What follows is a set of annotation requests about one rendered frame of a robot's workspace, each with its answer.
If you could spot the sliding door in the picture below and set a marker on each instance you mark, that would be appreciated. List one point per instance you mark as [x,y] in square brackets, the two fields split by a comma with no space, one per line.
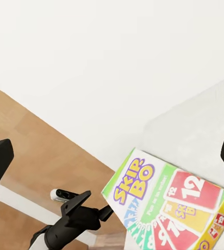
[18,228]
[44,159]

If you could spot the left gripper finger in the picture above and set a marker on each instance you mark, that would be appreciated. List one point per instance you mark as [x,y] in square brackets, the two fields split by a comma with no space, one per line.
[102,214]
[73,204]

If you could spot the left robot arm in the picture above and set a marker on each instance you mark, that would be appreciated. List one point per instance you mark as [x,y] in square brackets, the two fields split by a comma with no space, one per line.
[75,220]

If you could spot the desk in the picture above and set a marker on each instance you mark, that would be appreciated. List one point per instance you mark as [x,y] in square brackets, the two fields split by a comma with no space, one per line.
[190,136]

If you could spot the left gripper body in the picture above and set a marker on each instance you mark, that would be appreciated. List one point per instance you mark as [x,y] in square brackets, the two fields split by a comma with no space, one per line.
[67,231]

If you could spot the board game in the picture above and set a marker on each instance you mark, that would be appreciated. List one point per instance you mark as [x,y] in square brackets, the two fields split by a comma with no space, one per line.
[164,207]

